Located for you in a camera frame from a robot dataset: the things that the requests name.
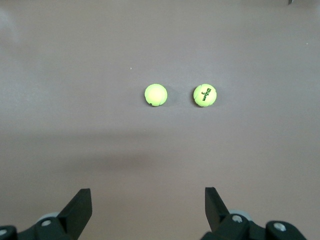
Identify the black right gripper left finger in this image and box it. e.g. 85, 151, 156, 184
19, 187, 92, 240

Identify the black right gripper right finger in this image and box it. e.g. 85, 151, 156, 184
201, 186, 267, 240

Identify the yellow Wilson printed tennis ball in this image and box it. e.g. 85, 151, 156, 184
192, 83, 218, 108

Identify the plain yellow tennis ball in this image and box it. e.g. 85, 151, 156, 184
143, 83, 168, 107

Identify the brown table mat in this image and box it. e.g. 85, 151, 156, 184
0, 0, 320, 240

